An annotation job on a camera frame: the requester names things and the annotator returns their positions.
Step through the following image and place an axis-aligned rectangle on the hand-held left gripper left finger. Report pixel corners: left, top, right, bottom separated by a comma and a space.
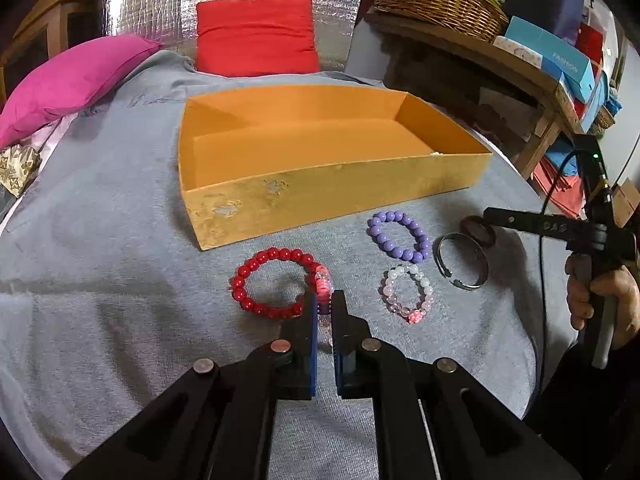
65, 290, 321, 480

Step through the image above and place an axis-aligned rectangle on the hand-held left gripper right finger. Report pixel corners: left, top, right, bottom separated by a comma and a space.
331, 290, 583, 480

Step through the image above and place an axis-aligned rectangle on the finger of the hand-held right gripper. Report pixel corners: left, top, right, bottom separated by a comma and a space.
484, 207, 591, 241

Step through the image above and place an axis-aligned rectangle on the dark red bangle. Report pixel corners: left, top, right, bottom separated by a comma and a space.
461, 215, 497, 248

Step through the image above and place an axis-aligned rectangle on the white bead bracelet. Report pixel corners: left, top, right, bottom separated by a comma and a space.
314, 267, 336, 328

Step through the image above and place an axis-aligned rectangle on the metal bangle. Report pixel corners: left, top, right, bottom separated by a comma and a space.
433, 232, 490, 292

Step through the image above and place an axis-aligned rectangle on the pink bead bracelet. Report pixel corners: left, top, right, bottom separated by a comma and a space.
381, 264, 435, 326

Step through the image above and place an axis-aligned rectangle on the red bead bracelet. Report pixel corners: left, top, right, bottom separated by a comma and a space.
231, 247, 326, 321

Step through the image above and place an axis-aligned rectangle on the purple bead bracelet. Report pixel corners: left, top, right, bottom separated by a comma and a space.
367, 211, 432, 263

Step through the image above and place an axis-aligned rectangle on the orange cardboard box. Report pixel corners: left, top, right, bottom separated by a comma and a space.
177, 84, 493, 251

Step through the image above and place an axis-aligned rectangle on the person's right forearm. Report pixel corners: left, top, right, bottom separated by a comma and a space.
525, 340, 640, 461

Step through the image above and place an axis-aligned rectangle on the person's right hand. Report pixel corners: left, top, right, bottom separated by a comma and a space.
566, 255, 640, 352

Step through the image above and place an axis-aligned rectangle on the brown cardboard box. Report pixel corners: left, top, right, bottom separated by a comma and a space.
612, 180, 640, 228

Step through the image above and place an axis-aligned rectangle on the red cloth pile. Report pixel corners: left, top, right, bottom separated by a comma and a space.
532, 160, 586, 221

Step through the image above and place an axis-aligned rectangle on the teal blue box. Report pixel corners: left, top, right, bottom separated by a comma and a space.
505, 16, 596, 106

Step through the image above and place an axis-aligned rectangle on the wooden table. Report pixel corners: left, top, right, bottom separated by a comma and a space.
365, 10, 591, 181

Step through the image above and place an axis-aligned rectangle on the grey blanket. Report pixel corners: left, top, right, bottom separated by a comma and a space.
0, 50, 566, 480

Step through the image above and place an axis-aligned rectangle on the wicker basket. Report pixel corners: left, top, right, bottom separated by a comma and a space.
372, 0, 511, 43

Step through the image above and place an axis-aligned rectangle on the red pillow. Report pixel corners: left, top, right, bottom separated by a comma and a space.
195, 0, 321, 78

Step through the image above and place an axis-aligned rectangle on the pale pink sheet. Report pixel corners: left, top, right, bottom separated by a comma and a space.
0, 112, 78, 236

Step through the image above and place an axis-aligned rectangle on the beige patterned bag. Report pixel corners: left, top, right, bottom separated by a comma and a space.
0, 144, 42, 198

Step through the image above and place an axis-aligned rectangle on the magenta pillow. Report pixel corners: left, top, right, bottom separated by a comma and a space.
0, 35, 163, 148

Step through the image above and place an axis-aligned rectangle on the silver foil panel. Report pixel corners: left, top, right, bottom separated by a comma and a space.
102, 0, 373, 76

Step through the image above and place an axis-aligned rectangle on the wooden cabinet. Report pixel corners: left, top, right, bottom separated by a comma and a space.
0, 0, 108, 91

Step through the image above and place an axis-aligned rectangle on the black cable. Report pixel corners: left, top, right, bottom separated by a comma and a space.
532, 150, 581, 411

